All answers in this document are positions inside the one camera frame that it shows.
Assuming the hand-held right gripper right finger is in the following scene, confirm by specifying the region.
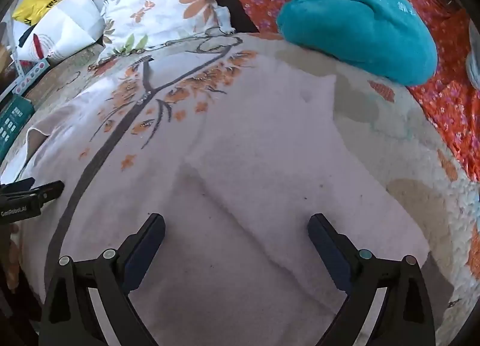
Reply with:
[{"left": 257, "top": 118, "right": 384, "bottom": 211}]
[{"left": 307, "top": 213, "right": 436, "bottom": 346}]

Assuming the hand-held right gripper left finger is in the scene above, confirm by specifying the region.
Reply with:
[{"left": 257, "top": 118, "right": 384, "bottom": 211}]
[{"left": 38, "top": 213, "right": 166, "bottom": 346}]

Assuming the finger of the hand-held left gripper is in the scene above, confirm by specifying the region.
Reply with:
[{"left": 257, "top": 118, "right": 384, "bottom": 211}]
[
  {"left": 0, "top": 177, "right": 35, "bottom": 197},
  {"left": 23, "top": 180, "right": 65, "bottom": 205}
]

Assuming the pale pink tree-print garment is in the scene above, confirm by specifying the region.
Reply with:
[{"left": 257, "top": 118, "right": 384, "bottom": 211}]
[{"left": 19, "top": 55, "right": 432, "bottom": 346}]

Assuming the green box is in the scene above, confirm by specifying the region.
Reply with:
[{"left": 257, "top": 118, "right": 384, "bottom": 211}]
[{"left": 0, "top": 96, "right": 35, "bottom": 164}]

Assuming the dotted paper card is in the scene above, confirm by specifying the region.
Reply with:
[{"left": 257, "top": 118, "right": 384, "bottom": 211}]
[{"left": 0, "top": 59, "right": 52, "bottom": 104}]

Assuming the quilted heart-print bed cover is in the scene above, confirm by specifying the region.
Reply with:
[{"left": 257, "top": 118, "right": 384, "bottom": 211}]
[{"left": 0, "top": 33, "right": 480, "bottom": 346}]

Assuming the white plastic bag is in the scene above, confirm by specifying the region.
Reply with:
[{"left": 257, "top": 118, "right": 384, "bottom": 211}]
[{"left": 11, "top": 0, "right": 106, "bottom": 66}]

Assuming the yellow plastic bag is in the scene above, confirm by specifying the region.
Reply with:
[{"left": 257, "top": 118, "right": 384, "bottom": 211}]
[{"left": 12, "top": 0, "right": 65, "bottom": 26}]

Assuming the white floral pillow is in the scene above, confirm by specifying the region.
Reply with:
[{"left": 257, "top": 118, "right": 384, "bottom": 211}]
[{"left": 99, "top": 0, "right": 244, "bottom": 59}]

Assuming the teal fleece cloth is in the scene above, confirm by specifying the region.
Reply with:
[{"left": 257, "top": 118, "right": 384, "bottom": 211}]
[{"left": 276, "top": 0, "right": 438, "bottom": 86}]

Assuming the grey white cloth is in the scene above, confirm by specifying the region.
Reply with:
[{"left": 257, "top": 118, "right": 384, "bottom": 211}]
[{"left": 465, "top": 19, "right": 480, "bottom": 90}]

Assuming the dark cloth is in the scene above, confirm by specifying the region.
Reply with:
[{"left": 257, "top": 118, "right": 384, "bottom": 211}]
[{"left": 206, "top": 0, "right": 260, "bottom": 34}]

